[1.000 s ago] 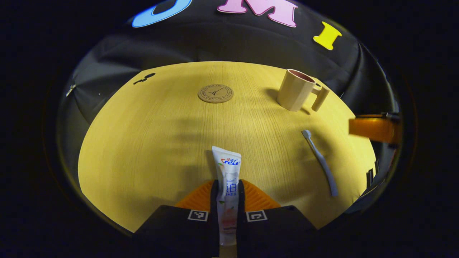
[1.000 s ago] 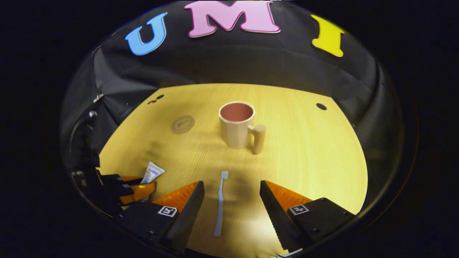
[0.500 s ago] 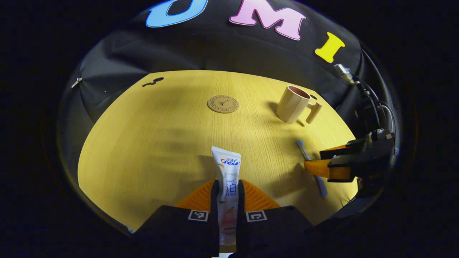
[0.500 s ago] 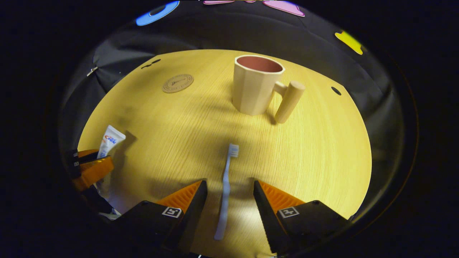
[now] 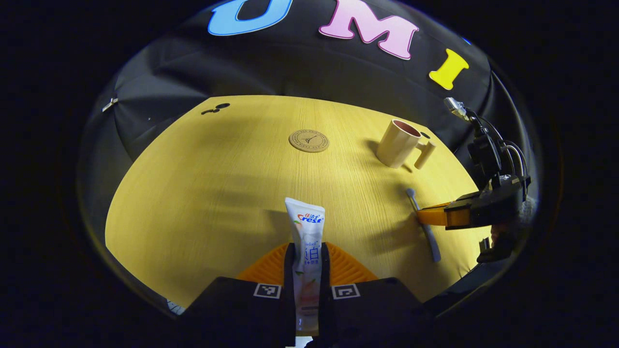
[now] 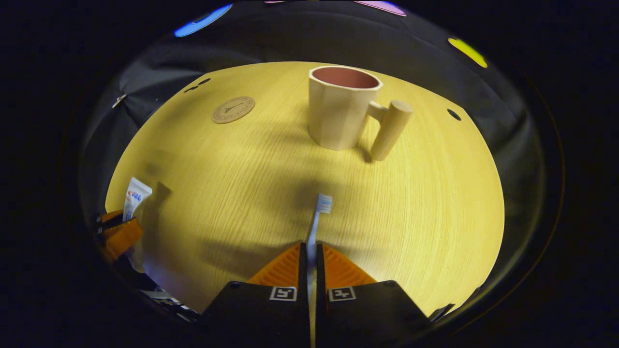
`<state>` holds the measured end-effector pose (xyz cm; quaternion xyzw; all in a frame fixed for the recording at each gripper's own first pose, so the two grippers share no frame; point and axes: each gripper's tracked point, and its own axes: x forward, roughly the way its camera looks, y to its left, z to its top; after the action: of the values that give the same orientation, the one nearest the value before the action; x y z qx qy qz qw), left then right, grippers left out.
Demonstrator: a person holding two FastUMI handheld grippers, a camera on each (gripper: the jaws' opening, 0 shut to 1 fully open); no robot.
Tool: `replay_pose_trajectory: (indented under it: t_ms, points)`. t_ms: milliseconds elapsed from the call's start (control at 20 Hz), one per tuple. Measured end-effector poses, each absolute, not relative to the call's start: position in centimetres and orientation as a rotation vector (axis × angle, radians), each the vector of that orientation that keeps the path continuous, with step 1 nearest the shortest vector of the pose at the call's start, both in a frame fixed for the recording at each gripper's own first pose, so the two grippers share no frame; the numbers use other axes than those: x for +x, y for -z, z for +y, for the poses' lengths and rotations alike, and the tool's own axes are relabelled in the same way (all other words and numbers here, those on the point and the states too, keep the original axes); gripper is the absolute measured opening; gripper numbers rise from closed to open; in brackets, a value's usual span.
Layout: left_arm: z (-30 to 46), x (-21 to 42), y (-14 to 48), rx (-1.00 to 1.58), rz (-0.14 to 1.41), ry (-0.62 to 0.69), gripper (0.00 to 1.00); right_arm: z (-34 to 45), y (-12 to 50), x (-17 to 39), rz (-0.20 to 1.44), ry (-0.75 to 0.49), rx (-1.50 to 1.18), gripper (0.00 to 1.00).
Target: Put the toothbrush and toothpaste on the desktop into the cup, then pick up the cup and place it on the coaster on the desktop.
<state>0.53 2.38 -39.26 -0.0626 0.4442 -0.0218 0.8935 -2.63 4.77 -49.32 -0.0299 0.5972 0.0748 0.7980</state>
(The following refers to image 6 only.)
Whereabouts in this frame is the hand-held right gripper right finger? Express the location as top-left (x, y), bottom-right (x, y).
top-left (315, 243), bottom-right (456, 348)

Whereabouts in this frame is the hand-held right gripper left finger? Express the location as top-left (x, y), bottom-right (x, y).
top-left (201, 242), bottom-right (310, 348)

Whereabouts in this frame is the white toothpaste tube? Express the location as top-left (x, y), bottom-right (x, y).
top-left (122, 177), bottom-right (153, 271)

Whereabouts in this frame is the white toothbrush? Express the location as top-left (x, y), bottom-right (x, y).
top-left (306, 194), bottom-right (334, 348)

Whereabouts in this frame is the beige cup with handle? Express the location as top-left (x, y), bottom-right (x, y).
top-left (308, 65), bottom-right (414, 162)

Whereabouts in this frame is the round brown coaster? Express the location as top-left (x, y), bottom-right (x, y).
top-left (212, 96), bottom-right (255, 125)

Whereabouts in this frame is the yellow wooden desktop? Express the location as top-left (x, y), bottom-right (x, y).
top-left (105, 61), bottom-right (505, 317)

